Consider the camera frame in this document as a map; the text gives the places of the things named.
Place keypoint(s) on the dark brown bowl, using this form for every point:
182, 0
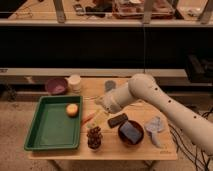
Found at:
137, 126

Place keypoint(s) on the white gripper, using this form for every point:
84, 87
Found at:
99, 101

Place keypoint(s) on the grey blue cup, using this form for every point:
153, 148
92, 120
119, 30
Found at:
109, 85

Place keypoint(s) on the wooden table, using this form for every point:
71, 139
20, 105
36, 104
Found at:
112, 148

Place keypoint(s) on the white cup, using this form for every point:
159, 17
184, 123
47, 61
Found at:
74, 82

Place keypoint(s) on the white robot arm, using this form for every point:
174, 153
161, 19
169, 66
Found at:
144, 87

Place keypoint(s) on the green plastic tray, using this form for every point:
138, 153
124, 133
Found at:
51, 127

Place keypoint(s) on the brown pine cone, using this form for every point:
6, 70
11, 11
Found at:
94, 137

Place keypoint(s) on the black eraser block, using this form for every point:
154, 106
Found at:
112, 122

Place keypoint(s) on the yellow apple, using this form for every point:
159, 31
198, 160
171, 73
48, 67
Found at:
72, 110

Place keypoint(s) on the orange carrot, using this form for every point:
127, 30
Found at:
86, 119

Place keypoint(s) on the blue sponge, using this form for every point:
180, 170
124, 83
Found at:
130, 133

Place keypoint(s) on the purple bowl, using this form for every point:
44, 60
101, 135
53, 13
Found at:
56, 86

